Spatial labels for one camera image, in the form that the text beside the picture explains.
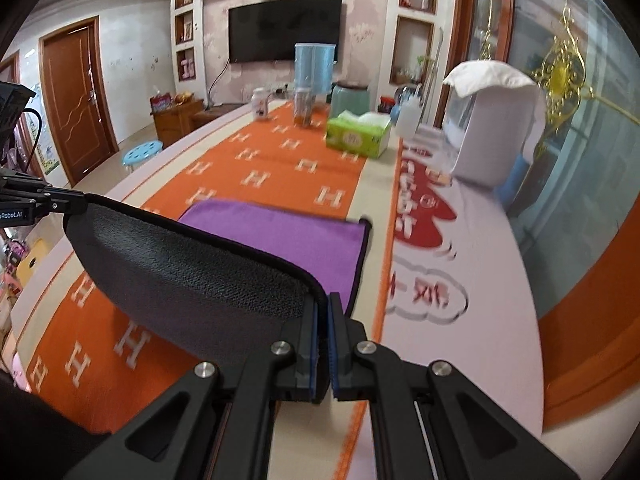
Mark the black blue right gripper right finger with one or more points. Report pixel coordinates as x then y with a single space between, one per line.
430 421

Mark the blue round plastic stool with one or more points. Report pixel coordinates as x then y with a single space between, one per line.
141 153

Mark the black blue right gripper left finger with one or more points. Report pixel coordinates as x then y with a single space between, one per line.
215 423

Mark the purple grey microfibre towel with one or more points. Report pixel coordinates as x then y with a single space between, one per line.
223 280

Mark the glass jar with tea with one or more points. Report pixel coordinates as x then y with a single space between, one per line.
303 103

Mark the brown wooden door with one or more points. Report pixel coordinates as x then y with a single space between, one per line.
74 97

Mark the blue transparent water jug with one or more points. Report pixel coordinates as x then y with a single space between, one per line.
313 65

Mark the orange H-pattern table runner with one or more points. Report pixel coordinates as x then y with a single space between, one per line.
99 368

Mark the white cloth on appliance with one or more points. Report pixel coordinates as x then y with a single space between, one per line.
470 77

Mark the small white pill bottle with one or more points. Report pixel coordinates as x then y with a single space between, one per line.
260 103

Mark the wooden TV cabinet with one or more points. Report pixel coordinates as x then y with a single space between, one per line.
174 123

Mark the green tissue box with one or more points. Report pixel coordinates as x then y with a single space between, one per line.
365 135

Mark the black wall television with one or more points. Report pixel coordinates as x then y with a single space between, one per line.
269 31

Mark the white water dispenser appliance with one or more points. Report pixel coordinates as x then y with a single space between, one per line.
504 124

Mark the green ceramic jar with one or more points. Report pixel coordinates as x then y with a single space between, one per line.
349 96

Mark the white plastic bottle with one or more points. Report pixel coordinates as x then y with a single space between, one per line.
409 117

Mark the black sleeve of operator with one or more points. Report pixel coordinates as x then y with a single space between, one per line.
38 442

